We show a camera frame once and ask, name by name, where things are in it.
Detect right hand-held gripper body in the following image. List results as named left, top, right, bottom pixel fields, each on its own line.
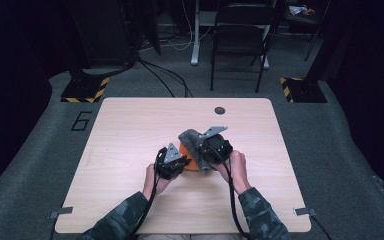
left=197, top=125, right=234, bottom=166

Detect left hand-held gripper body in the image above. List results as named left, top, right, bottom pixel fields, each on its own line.
left=154, top=142, right=188, bottom=181

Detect orange plush toy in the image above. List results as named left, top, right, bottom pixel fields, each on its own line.
left=178, top=141, right=202, bottom=172

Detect grey fuzzy cloth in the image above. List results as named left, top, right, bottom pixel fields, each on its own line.
left=177, top=128, right=222, bottom=175

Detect person's left hand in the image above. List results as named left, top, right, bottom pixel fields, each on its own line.
left=141, top=162, right=173, bottom=202

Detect person's right hand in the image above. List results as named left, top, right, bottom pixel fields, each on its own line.
left=212, top=149, right=252, bottom=196

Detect striped black stand base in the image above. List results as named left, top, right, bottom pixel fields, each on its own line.
left=60, top=76, right=110, bottom=104
left=278, top=76, right=329, bottom=104

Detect grey tape strip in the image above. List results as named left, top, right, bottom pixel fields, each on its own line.
left=293, top=206, right=318, bottom=218
left=48, top=206, right=75, bottom=220

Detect white desk leg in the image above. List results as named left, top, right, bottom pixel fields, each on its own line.
left=190, top=0, right=202, bottom=66

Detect black folding chair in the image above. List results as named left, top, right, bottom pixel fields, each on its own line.
left=209, top=2, right=278, bottom=94

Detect black cabinet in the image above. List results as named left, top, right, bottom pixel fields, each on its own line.
left=69, top=0, right=138, bottom=67

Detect dark chair with clutter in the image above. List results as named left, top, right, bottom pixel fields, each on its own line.
left=284, top=0, right=332, bottom=62

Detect white and orange clutter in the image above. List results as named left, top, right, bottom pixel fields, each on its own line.
left=288, top=4, right=316, bottom=17

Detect left hand-held gripper cable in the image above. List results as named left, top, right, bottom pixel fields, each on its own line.
left=125, top=147, right=168, bottom=240

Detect hand-held gripper cable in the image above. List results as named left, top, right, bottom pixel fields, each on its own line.
left=125, top=147, right=168, bottom=240
left=211, top=144, right=252, bottom=240

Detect right hand-held gripper cable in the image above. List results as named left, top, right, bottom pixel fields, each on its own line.
left=211, top=144, right=252, bottom=240

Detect black floor cables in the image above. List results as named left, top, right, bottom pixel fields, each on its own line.
left=135, top=55, right=195, bottom=99

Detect white floor cable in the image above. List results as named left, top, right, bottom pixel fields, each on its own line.
left=139, top=0, right=214, bottom=53

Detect thin black table cable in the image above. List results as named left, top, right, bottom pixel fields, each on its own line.
left=309, top=214, right=333, bottom=240

